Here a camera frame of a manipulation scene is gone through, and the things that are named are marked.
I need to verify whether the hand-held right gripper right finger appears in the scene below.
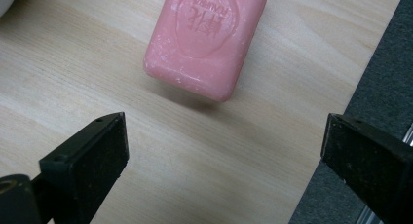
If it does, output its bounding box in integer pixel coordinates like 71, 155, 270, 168
320, 112, 413, 224

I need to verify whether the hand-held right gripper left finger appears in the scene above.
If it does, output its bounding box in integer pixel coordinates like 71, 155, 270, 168
30, 111, 131, 224

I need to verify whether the pink soap bar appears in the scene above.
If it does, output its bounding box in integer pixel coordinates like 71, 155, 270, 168
142, 0, 272, 103

